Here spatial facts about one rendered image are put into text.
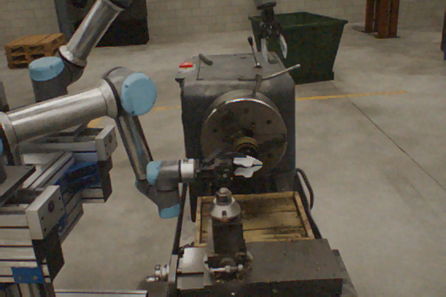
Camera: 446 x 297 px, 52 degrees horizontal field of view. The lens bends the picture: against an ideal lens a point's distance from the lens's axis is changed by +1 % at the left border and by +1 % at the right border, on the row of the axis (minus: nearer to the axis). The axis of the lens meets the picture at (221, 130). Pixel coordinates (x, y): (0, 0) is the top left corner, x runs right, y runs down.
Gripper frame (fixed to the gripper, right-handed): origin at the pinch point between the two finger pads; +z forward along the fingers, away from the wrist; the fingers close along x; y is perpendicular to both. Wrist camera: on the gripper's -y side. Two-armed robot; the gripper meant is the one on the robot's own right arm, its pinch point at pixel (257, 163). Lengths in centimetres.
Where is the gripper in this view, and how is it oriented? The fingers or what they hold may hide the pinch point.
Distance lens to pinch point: 145.8
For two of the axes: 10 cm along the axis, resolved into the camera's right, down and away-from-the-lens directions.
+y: 0.1, 3.6, -9.3
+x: -0.6, -9.3, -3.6
